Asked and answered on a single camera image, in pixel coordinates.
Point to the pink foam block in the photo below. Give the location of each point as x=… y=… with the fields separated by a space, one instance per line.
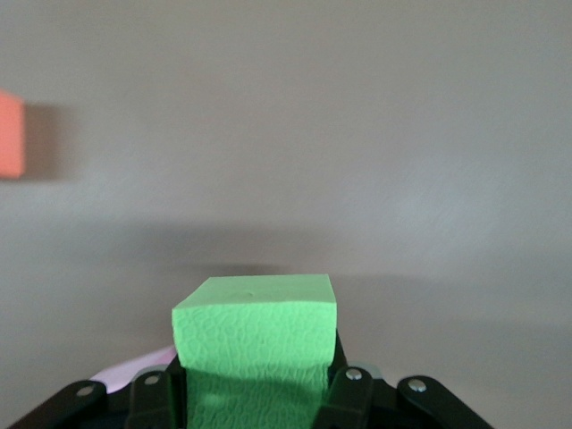
x=134 y=366

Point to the orange foam block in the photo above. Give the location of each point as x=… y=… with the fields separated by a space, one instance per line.
x=11 y=134

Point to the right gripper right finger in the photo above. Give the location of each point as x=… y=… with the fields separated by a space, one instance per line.
x=353 y=397

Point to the green foam block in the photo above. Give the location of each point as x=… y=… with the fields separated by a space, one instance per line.
x=254 y=330

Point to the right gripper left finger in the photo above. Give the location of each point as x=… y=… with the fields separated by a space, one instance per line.
x=147 y=402

